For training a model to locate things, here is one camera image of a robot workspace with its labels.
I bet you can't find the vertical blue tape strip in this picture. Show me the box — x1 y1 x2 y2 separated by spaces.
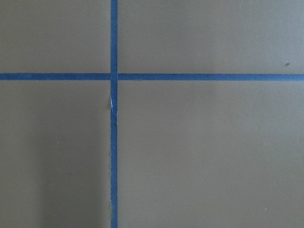
110 0 118 228

